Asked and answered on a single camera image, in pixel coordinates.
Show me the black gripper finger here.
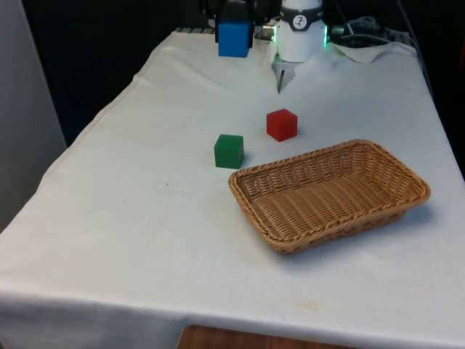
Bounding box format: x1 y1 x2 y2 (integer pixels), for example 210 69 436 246
246 0 257 49
209 0 221 44

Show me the green wooden cube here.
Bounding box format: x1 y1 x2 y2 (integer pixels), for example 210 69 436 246
214 134 245 169

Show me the rectangular wicker basket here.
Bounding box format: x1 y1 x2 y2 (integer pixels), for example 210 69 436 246
227 139 432 255

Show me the grey cabinet side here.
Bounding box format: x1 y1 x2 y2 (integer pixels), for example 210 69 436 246
0 0 69 233

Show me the blue wooden cube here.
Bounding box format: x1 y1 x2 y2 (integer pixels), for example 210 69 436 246
217 19 253 58

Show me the red wooden cube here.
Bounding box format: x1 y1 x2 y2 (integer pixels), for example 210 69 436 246
266 108 299 142

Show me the black cable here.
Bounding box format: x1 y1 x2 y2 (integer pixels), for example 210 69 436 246
328 18 392 47
396 0 417 39

